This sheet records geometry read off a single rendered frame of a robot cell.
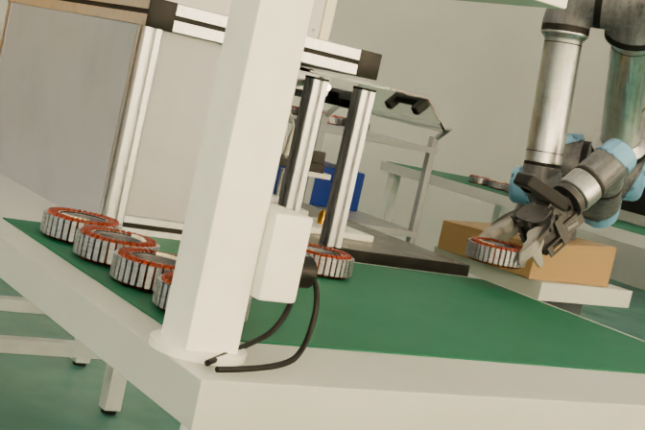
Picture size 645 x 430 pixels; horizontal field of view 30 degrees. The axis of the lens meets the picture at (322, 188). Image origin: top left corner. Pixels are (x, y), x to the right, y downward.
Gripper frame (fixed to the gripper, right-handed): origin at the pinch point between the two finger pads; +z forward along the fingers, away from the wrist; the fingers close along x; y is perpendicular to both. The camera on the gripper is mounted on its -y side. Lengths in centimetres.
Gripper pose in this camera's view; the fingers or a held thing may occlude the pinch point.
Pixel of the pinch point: (493, 251)
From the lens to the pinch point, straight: 223.3
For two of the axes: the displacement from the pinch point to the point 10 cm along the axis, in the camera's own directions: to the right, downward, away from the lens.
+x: -5.3, -1.9, 8.3
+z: -7.4, 5.8, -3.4
